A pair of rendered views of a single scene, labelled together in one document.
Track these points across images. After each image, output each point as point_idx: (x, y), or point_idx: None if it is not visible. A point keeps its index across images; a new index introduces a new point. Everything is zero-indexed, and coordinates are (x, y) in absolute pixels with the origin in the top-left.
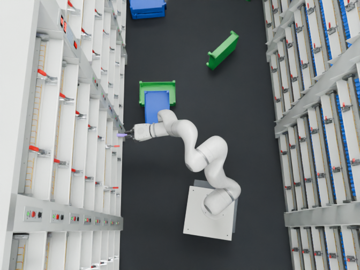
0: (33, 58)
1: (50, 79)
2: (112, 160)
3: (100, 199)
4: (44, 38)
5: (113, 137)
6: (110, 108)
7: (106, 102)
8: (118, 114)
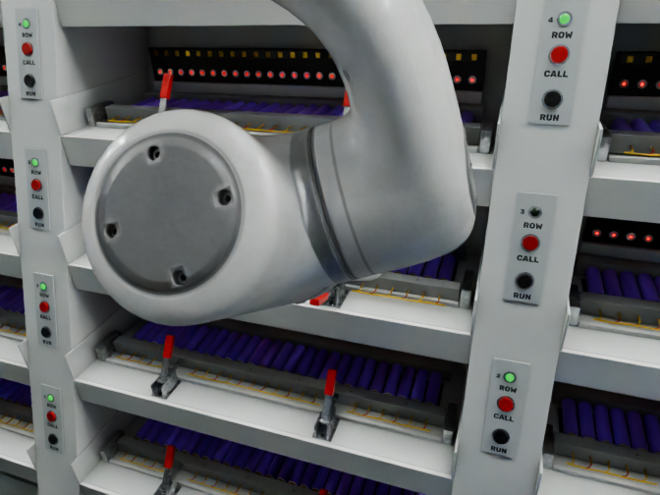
0: None
1: None
2: (296, 417)
3: (109, 136)
4: None
5: (411, 449)
6: (526, 237)
7: (542, 150)
8: (541, 467)
